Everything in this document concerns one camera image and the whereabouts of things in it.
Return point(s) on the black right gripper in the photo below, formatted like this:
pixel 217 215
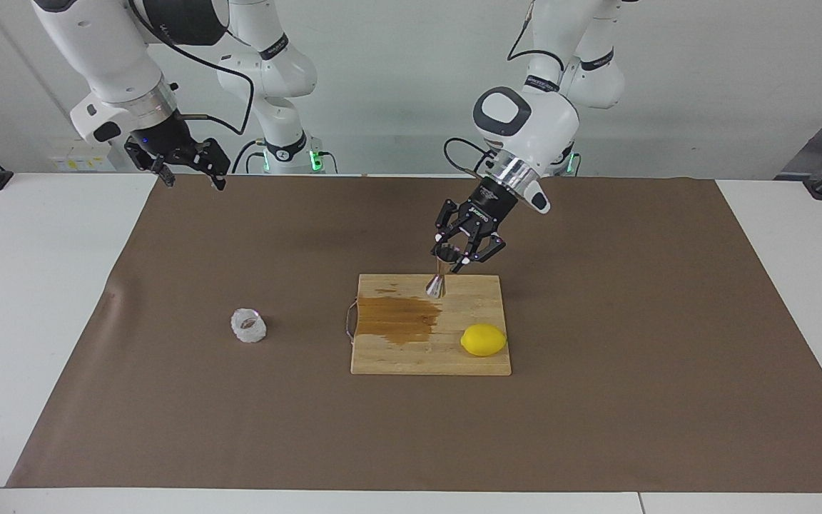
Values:
pixel 165 139

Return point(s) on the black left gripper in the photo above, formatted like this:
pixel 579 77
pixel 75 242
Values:
pixel 486 210

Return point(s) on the steel double jigger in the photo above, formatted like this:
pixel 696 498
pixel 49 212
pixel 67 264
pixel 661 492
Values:
pixel 436 287

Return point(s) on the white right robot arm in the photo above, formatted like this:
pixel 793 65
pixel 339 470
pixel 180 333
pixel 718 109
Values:
pixel 97 50

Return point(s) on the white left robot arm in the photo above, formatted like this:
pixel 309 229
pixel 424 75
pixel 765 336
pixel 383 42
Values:
pixel 554 121

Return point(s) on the yellow lemon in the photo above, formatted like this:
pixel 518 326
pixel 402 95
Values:
pixel 484 340

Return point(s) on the wooden cutting board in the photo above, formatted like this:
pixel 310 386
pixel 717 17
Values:
pixel 454 360

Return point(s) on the brown paper table mat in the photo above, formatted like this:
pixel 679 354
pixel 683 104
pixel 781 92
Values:
pixel 596 414

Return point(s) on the white wall socket box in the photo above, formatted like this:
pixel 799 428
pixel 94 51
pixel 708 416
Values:
pixel 83 158

